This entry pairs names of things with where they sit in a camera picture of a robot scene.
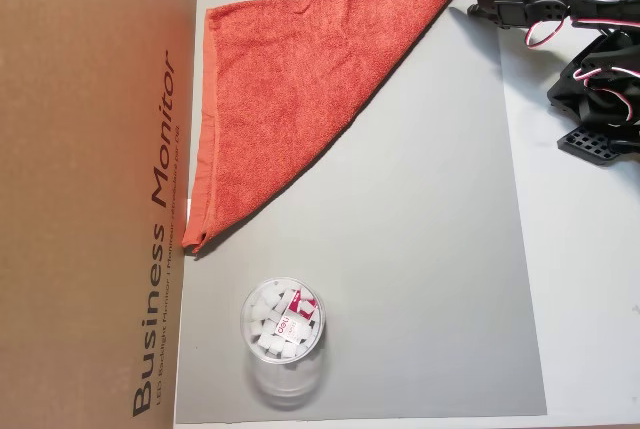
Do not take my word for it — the brown cardboard monitor box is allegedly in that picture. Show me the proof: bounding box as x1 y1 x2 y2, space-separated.
0 0 201 429

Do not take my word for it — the clear plastic jar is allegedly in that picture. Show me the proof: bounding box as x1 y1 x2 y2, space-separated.
238 276 334 410

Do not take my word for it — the orange terry towel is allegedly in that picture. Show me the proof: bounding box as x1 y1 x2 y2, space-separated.
180 0 462 255

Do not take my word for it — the deli branded eraser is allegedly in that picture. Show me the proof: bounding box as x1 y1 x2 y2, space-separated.
272 316 314 345

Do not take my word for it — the red sleeve eraser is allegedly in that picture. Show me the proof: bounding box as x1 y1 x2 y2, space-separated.
284 288 321 318

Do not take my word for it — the black perforated table clamp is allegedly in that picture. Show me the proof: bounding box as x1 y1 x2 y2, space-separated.
556 123 640 166

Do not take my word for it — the smooth flat desk mat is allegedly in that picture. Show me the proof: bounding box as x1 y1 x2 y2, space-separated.
174 0 549 425

